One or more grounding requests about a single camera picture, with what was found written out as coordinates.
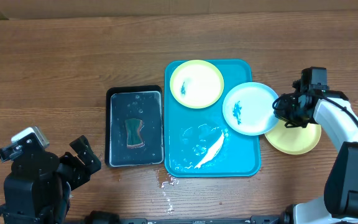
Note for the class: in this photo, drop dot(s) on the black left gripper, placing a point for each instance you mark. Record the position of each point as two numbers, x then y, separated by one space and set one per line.
81 174

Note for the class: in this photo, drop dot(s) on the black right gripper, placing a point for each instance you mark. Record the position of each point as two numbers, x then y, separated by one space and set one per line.
281 113

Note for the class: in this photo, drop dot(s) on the yellow-green plate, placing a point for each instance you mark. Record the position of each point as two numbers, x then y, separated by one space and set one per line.
294 141
196 84

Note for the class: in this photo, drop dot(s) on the light blue plate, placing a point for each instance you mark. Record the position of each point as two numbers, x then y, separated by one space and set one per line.
248 108

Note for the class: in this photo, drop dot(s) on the green brown sponge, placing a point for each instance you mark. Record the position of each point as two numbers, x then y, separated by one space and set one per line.
133 128

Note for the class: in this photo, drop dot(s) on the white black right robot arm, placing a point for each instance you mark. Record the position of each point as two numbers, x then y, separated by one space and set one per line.
332 111

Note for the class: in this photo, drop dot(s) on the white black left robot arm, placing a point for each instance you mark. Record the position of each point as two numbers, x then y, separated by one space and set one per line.
40 183

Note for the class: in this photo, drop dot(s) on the black water tray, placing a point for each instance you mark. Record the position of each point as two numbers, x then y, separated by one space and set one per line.
141 102

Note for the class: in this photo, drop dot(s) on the blue plastic tray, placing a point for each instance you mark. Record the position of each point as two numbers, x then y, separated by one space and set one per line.
199 142

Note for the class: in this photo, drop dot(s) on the cardboard backdrop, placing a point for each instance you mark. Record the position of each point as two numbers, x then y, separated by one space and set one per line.
47 9

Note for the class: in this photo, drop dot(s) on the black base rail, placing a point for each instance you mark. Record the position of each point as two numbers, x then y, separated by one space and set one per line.
97 217

